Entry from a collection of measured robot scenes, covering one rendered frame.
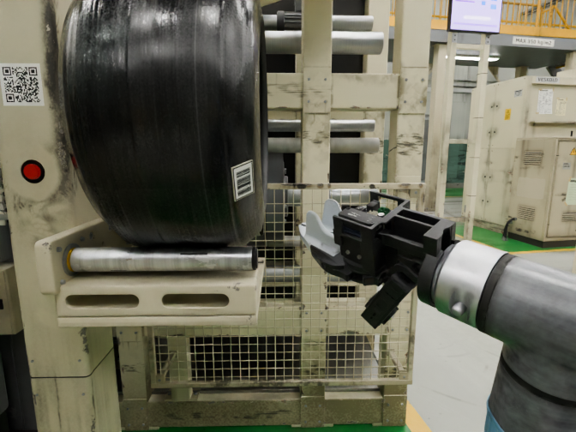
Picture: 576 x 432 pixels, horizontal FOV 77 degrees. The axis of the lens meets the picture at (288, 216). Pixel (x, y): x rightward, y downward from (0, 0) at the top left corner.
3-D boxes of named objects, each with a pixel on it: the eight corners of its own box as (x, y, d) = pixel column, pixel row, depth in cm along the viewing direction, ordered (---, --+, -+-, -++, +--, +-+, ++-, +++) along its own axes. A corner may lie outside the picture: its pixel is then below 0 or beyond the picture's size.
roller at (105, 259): (72, 275, 68) (60, 266, 65) (79, 253, 71) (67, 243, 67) (257, 273, 69) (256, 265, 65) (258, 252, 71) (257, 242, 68)
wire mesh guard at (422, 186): (151, 388, 124) (135, 183, 111) (153, 385, 125) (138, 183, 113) (412, 385, 126) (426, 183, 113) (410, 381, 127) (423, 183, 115)
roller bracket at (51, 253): (39, 297, 63) (32, 242, 61) (131, 240, 102) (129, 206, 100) (58, 297, 63) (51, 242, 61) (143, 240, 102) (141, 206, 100)
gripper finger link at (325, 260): (327, 231, 48) (382, 254, 42) (328, 243, 49) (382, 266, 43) (301, 249, 45) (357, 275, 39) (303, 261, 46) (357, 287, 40)
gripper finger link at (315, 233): (296, 196, 49) (349, 213, 43) (302, 233, 52) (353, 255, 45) (279, 206, 47) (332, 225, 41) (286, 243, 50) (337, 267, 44)
